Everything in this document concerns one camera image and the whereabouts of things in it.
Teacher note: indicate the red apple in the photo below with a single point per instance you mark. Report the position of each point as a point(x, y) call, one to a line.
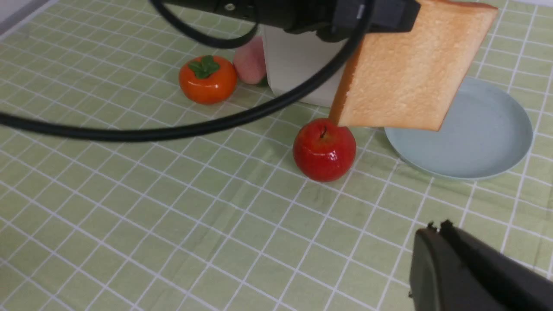
point(323, 151)

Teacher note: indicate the toast slice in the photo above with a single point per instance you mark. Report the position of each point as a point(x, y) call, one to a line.
point(409, 80)

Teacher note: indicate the pink peach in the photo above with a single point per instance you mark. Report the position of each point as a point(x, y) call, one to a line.
point(249, 62)

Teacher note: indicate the orange persimmon with green leaf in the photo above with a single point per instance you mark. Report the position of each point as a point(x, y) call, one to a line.
point(208, 80)

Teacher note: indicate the light blue round plate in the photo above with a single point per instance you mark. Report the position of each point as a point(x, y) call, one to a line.
point(485, 133)

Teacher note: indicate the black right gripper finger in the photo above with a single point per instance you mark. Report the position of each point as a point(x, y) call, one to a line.
point(451, 270)

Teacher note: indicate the white two-slot toaster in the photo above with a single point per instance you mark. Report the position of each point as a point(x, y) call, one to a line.
point(291, 59)

